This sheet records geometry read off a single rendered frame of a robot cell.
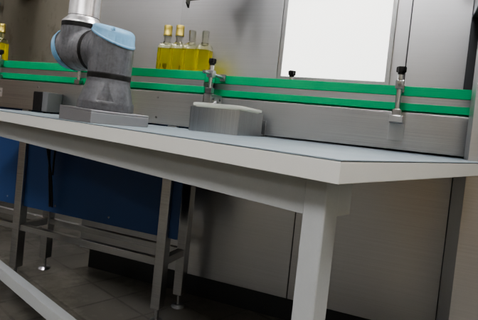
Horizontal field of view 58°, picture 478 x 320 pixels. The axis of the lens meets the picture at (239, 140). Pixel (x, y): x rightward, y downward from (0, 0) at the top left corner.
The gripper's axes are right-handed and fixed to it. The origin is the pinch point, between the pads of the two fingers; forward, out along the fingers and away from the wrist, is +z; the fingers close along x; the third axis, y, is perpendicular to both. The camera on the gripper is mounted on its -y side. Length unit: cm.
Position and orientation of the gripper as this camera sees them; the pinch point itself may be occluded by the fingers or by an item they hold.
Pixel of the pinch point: (186, 2)
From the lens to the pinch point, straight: 173.4
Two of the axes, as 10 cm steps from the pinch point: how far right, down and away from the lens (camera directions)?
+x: -1.1, -0.7, 9.9
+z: -1.4, 9.9, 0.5
